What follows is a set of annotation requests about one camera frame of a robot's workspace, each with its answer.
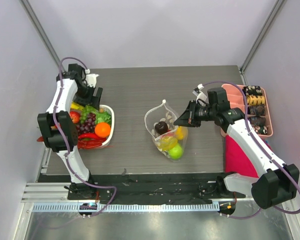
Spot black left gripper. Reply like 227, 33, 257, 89
75, 83, 103, 111

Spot yellow black rolled sock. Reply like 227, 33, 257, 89
246, 95, 266, 106

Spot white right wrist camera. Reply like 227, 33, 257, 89
192, 84, 208, 102

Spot floral dark rolled sock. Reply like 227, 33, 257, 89
252, 125, 268, 136

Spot white fruit basket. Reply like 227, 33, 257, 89
69, 103, 115, 150

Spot green apple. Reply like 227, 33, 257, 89
167, 143, 184, 160

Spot clear dotted zip bag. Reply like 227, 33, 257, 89
144, 99, 189, 162

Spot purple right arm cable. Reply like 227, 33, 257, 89
202, 80, 300, 221

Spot orange fruit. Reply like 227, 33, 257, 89
94, 122, 111, 138

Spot yellow lemon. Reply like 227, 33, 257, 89
175, 126, 188, 141

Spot black white rolled sock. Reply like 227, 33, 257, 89
242, 85, 263, 97

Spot yellow star fruit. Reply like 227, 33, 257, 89
157, 136, 178, 151

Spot magenta red cloth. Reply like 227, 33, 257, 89
225, 135, 259, 178

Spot pink compartment organizer tray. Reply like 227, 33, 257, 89
222, 83, 273, 139

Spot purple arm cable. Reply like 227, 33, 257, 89
53, 57, 118, 219
202, 80, 300, 221

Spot dark grey rolled sock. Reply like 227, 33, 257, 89
247, 116, 266, 126

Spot purple grape bunch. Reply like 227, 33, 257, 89
76, 112, 96, 135

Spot white slotted cable duct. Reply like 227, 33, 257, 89
32, 202, 220, 213

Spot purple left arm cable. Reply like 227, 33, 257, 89
53, 57, 118, 219

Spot green lettuce leaf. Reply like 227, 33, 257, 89
80, 105, 112, 125

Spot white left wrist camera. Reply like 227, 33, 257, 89
85, 73, 99, 88

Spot red chili peppers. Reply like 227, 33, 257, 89
36, 129, 108, 153

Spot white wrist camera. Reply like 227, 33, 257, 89
192, 84, 208, 102
85, 73, 99, 88

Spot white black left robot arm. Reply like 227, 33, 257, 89
37, 63, 103, 200

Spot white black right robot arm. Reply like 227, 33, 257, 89
174, 87, 300, 209

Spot yellow bananas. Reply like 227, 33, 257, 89
70, 102, 85, 111

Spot brown dark rolled sock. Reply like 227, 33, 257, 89
247, 104, 266, 116

